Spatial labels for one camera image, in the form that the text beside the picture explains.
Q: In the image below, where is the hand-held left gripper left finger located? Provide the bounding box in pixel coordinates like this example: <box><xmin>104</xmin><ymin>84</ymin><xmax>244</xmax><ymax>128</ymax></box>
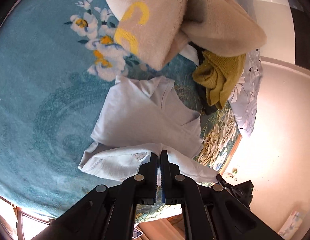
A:
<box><xmin>30</xmin><ymin>152</ymin><xmax>162</xmax><ymax>240</ymax></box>

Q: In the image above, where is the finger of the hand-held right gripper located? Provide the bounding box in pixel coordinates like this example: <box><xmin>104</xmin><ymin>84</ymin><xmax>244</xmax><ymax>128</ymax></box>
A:
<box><xmin>216</xmin><ymin>174</ymin><xmax>232</xmax><ymax>189</ymax></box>

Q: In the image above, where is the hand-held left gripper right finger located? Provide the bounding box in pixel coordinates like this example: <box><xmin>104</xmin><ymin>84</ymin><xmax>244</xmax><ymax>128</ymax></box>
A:
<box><xmin>160</xmin><ymin>150</ymin><xmax>285</xmax><ymax>240</ymax></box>

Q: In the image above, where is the pale blue t-shirt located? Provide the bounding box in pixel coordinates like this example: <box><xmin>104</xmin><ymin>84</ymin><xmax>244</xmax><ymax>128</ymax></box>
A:
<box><xmin>77</xmin><ymin>75</ymin><xmax>222</xmax><ymax>184</ymax></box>

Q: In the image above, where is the floral tissue packet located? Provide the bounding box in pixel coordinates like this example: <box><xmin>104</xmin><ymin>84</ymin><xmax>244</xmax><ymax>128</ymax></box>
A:
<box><xmin>279</xmin><ymin>210</ymin><xmax>302</xmax><ymax>233</ymax></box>

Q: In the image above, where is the blue floral duvet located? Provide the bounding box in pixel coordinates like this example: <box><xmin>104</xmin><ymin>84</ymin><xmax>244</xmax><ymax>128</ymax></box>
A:
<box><xmin>227</xmin><ymin>49</ymin><xmax>264</xmax><ymax>138</ymax></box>

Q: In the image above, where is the olive green knit garment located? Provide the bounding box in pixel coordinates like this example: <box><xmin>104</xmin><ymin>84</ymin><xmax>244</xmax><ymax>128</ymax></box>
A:
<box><xmin>192</xmin><ymin>50</ymin><xmax>247</xmax><ymax>109</ymax></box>

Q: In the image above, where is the beige fuzzy sweater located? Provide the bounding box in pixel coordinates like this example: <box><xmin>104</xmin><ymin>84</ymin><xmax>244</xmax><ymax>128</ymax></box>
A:
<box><xmin>114</xmin><ymin>0</ymin><xmax>268</xmax><ymax>72</ymax></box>

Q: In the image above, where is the glossy white wardrobe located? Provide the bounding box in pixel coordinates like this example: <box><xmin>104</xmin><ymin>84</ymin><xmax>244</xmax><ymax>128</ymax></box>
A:
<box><xmin>232</xmin><ymin>0</ymin><xmax>310</xmax><ymax>70</ymax></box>

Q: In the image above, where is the wooden bed side rail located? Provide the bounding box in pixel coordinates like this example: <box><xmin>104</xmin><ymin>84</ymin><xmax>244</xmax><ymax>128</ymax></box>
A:
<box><xmin>217</xmin><ymin>134</ymin><xmax>243</xmax><ymax>175</ymax></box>

